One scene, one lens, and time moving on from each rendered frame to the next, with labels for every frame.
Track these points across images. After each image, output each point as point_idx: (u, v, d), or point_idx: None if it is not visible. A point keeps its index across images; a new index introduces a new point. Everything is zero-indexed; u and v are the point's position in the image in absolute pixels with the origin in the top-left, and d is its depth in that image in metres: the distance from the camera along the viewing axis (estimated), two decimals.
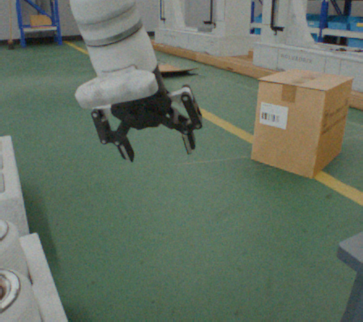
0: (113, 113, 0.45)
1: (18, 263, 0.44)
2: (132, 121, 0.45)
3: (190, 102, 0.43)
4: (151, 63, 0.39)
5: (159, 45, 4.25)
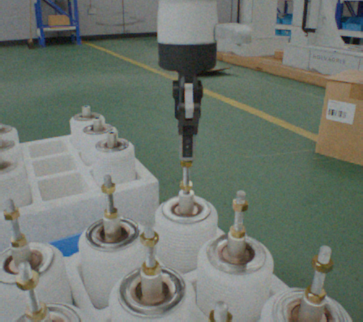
0: (197, 88, 0.41)
1: (215, 233, 0.53)
2: (202, 91, 0.44)
3: None
4: None
5: None
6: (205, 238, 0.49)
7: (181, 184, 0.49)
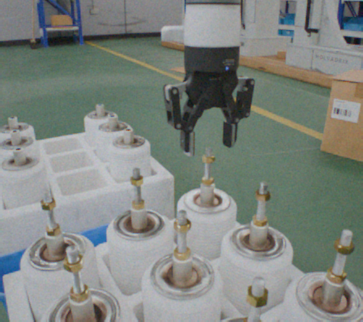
0: None
1: (234, 225, 0.55)
2: None
3: (164, 94, 0.46)
4: (184, 36, 0.44)
5: (183, 45, 4.36)
6: (224, 228, 0.51)
7: (211, 180, 0.52)
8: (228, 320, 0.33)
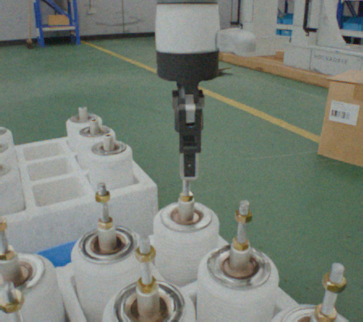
0: (198, 99, 0.38)
1: (217, 243, 0.50)
2: (203, 103, 0.41)
3: None
4: None
5: None
6: (203, 248, 0.46)
7: (188, 196, 0.47)
8: None
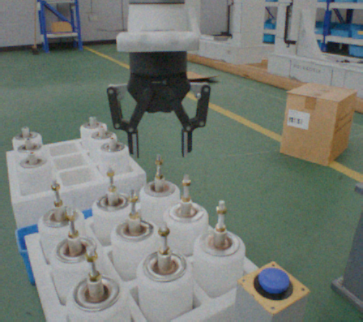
0: (130, 88, 0.44)
1: None
2: (150, 97, 0.44)
3: (208, 96, 0.45)
4: None
5: None
6: None
7: (161, 173, 0.80)
8: (183, 256, 0.58)
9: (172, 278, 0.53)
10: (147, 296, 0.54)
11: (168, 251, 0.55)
